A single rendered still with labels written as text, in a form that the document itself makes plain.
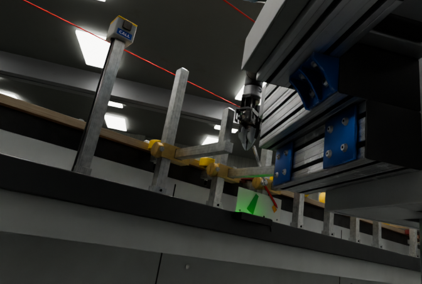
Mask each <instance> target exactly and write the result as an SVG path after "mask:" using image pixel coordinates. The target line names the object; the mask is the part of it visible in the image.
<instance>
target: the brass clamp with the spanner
mask: <svg viewBox="0 0 422 284"><path fill-rule="evenodd" d="M261 180H262V178H261V177H254V179H253V180H252V186H253V187H254V189H256V190H266V189H265V187H264V186H262V185H261ZM265 180H267V181H268V185H267V188H268V190H269V192H270V193H271V195H281V191H275V190H271V186H272V182H273V180H270V179H268V178H265Z"/></svg>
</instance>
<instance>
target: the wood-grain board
mask: <svg viewBox="0 0 422 284"><path fill-rule="evenodd" d="M0 105H2V106H5V107H8V108H11V109H14V110H17V111H21V112H24V113H27V114H30V115H32V116H36V117H40V118H42V119H46V120H48V121H51V122H54V123H58V124H61V125H64V126H67V127H69V128H73V129H77V130H79V131H84V129H85V125H86V122H84V121H81V120H79V119H75V118H73V117H70V116H66V115H64V114H60V113H58V112H55V111H51V110H49V109H46V108H44V107H40V106H37V105H34V104H31V103H29V102H25V101H22V100H19V99H17V98H14V97H11V96H7V95H5V94H2V93H0ZM99 137H101V138H104V139H108V140H111V141H114V142H116V143H120V144H122V145H126V146H130V147H132V148H135V149H138V150H141V151H145V152H147V153H151V151H149V150H148V146H149V143H145V142H143V141H140V140H138V139H134V138H131V137H128V136H125V135H123V134H119V133H116V132H113V131H111V130H108V129H105V128H101V131H100V135H99ZM199 163H200V161H199V160H196V159H193V158H191V159H190V162H189V166H191V167H194V168H197V169H200V170H204V171H205V169H204V168H201V167H199ZM281 195H282V196H284V197H287V198H290V199H293V200H294V193H293V192H290V191H281ZM304 203H306V204H309V205H312V206H315V207H319V208H321V209H324V208H325V203H323V202H319V201H317V200H313V199H310V198H308V197H305V200H304ZM359 221H362V222H365V223H368V224H371V225H373V221H370V220H366V219H360V220H359ZM381 228H383V229H387V230H389V231H393V232H396V233H399V234H402V235H405V236H408V237H409V235H406V234H405V231H404V230H402V229H398V228H396V227H392V226H390V225H387V224H384V223H381Z"/></svg>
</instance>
